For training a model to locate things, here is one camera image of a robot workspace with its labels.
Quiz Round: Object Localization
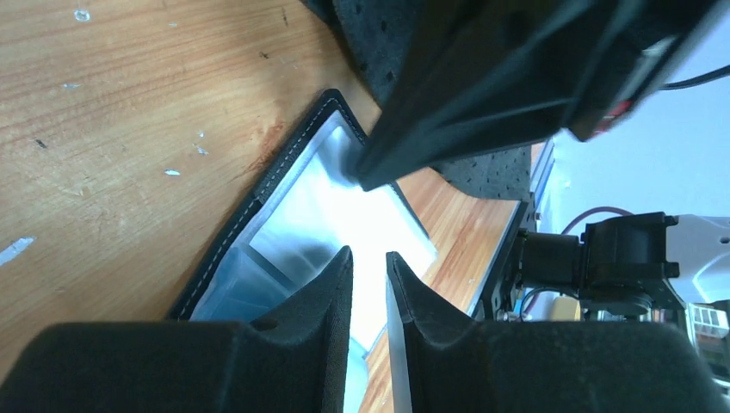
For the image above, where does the dark grey dotted cloth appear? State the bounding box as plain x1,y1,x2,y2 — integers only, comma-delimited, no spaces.
299,0,533,201

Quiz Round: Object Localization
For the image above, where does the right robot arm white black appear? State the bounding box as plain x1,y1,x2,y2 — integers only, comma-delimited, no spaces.
353,1,729,316

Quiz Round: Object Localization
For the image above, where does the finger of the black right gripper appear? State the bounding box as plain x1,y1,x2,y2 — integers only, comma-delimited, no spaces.
354,1,714,190

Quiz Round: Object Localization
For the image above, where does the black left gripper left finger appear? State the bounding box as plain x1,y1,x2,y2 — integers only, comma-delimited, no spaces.
1,247,353,412

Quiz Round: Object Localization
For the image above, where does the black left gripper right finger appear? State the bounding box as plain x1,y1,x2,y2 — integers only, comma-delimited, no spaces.
386,252,729,412

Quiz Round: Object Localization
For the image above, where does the black card holder wallet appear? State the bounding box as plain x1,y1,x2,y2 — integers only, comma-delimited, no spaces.
166,88,440,413

